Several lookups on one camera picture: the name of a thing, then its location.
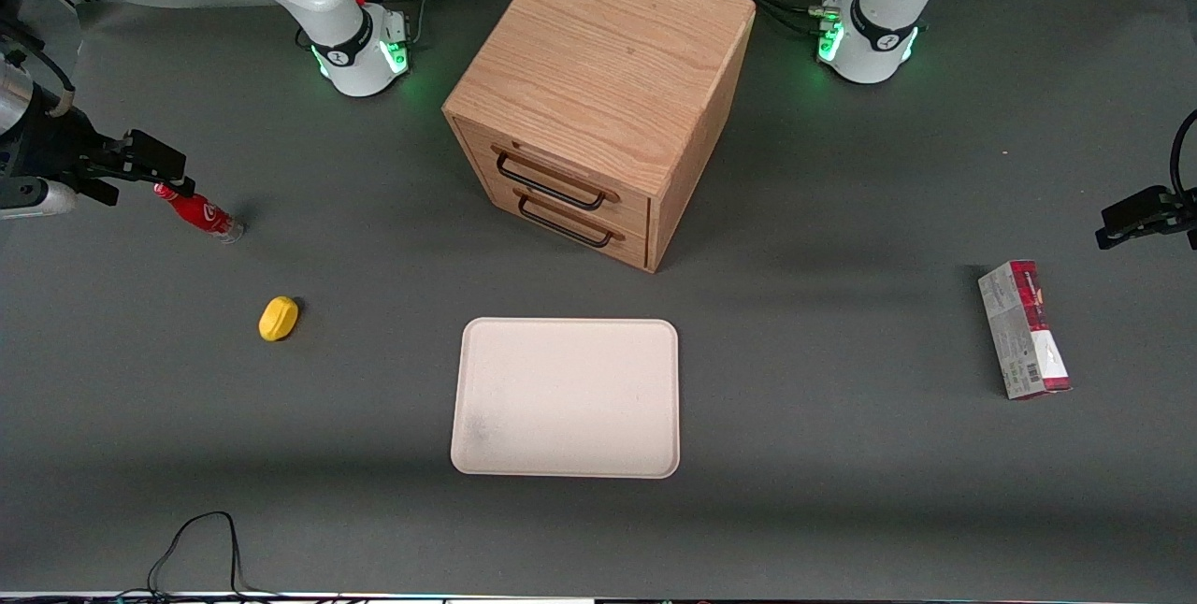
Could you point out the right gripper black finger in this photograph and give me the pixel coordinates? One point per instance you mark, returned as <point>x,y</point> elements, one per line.
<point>178,185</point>
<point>157,155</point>

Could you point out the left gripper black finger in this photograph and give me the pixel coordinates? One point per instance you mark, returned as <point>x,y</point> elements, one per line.
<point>1136,207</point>
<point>1122,235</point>

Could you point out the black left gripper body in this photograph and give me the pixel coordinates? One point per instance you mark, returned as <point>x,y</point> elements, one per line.
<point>1180,212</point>

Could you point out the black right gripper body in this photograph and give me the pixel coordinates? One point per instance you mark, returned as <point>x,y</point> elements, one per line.
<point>53,149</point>

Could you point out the red coke bottle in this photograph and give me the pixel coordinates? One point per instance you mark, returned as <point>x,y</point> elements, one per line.
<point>201,211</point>

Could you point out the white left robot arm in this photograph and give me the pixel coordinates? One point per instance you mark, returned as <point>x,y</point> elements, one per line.
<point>879,34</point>

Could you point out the cream plastic tray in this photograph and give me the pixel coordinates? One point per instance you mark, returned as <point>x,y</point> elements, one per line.
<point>566,398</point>

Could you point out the red and grey carton box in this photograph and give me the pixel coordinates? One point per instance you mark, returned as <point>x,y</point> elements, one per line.
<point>1024,333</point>

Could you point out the yellow toy lemon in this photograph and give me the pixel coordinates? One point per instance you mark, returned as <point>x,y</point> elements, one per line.
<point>279,318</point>

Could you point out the wooden drawer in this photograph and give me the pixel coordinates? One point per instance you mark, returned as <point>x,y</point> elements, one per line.
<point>598,244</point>
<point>561,165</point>

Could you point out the wooden drawer cabinet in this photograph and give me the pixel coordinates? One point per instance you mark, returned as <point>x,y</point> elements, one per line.
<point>598,52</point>

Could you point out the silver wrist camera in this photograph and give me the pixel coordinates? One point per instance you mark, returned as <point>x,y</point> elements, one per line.
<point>37,199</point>

